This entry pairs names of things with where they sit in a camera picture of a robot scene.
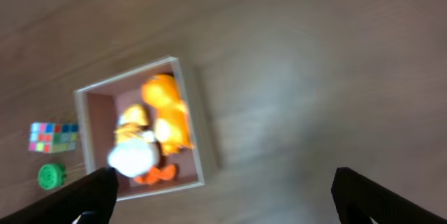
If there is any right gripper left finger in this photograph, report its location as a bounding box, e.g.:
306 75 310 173
1 167 119 224

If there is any white duck plush toy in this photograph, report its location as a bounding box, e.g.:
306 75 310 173
107 104 178 185

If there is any orange dinosaur figure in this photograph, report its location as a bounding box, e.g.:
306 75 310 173
141 74 194 156

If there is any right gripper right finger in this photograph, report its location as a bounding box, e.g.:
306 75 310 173
331 167 446 224

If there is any green plastic spinning top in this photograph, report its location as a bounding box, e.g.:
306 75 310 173
38 163 67 191

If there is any white cardboard box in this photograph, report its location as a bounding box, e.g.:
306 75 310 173
75 56 219 201

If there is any multicoloured puzzle cube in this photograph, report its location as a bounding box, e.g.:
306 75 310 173
28 122 79 154

